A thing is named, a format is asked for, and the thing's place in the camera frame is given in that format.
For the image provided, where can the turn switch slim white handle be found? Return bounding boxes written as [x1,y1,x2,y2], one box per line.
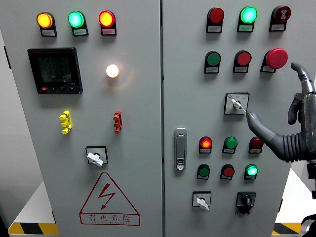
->
[223,92,250,116]

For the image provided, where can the small green indicator lamp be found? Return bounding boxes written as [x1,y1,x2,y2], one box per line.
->
[243,164,259,180]

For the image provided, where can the small green push button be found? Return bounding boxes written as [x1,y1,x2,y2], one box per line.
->
[196,164,211,180]
[222,136,238,155]

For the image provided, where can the white cabinet plinth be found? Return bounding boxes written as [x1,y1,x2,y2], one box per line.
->
[275,167,316,224]
[8,181,60,237]

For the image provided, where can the small red indicator lamp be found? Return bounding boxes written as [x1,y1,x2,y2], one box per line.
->
[198,136,213,154]

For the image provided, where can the black yellow striped tape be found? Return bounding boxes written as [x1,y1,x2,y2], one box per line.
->
[271,223,302,236]
[8,222,60,236]

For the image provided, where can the large red stop button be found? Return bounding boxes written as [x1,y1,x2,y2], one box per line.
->
[260,47,289,74]

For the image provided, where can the large red push button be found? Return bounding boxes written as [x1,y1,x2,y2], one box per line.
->
[232,50,252,74]

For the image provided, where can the pale grey door with lock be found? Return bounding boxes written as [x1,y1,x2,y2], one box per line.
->
[161,0,316,237]

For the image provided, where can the silver door lock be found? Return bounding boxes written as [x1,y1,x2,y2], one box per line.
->
[173,127,188,171]

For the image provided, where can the large green push button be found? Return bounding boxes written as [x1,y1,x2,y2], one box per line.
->
[204,50,222,74]

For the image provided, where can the dark red buzzer lamp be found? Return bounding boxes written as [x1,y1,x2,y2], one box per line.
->
[269,5,292,32]

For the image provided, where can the large green indicator lamp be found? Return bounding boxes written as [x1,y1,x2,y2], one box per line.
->
[237,6,258,33]
[68,10,89,37]

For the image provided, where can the large red indicator lamp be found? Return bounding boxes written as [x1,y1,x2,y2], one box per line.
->
[206,7,225,34]
[98,10,117,37]

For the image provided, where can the pale grey cabinet door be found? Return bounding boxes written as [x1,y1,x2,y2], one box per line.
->
[0,0,163,237]

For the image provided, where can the white round lamp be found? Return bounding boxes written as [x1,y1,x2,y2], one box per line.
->
[105,64,120,79]

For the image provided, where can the red warning triangle sign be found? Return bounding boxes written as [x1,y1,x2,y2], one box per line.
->
[79,172,141,226]

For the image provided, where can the black display meter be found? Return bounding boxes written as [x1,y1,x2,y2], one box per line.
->
[27,47,83,95]

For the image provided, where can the yellow indicator lamp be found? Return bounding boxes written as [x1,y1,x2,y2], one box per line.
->
[36,11,58,38]

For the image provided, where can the black-handle turn switch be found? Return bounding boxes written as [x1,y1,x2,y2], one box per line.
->
[235,191,257,215]

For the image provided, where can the small white-handle turn switch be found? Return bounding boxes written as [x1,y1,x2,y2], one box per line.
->
[192,191,212,211]

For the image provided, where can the small red handle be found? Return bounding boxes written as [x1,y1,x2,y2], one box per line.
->
[113,110,123,135]

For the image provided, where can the turn switch wide white handle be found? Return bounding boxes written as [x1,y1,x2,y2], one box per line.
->
[85,146,109,168]

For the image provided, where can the small yellow handle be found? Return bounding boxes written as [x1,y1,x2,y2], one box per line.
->
[59,110,73,135]

